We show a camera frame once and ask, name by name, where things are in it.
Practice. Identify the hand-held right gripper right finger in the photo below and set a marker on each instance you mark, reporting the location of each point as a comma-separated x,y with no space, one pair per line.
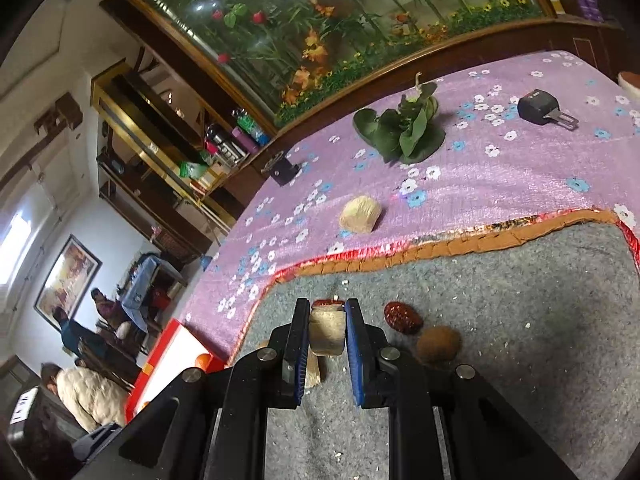
355,360

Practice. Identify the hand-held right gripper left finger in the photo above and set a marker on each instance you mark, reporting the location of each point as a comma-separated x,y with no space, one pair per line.
300,355

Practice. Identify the pale corn cob piece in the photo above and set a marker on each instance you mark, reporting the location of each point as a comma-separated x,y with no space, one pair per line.
327,332
360,215

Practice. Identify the red date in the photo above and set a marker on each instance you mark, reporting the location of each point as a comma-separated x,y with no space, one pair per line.
327,303
402,317

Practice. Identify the red and white tray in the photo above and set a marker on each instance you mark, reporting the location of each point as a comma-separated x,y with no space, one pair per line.
170,360

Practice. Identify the orange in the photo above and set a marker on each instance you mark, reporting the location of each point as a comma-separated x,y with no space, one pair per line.
145,405
204,361

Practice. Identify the grey felt mat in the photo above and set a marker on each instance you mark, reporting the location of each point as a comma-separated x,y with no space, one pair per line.
525,360

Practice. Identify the table with blue cloth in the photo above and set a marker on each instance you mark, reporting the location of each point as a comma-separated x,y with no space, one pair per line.
145,285

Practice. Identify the black block stand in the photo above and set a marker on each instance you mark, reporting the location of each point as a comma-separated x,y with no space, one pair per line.
285,170

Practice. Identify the green packet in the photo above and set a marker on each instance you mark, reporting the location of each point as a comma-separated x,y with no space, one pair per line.
192,170

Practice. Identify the purple bottle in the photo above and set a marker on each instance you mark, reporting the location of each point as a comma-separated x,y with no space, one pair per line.
243,137

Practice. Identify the bottles and flask group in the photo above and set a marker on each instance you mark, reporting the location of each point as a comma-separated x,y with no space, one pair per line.
222,142

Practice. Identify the green bok choy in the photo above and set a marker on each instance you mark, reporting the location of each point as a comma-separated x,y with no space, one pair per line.
400,135

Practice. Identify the green bottle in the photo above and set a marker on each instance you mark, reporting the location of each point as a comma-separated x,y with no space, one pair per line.
252,127

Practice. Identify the black electronic device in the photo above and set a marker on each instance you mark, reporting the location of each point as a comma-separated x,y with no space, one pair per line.
35,425

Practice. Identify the gold framed glass cabinet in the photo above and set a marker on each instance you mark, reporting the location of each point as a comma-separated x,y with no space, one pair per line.
150,125

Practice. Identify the black seat belt buckle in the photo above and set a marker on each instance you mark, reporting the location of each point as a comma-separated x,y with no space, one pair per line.
532,107

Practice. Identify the planted glass display case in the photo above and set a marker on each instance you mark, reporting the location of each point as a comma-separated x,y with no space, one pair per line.
350,20

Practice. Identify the round red stool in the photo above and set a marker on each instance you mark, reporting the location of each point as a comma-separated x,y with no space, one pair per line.
630,82

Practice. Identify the framed wall picture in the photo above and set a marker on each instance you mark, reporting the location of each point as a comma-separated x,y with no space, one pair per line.
67,280

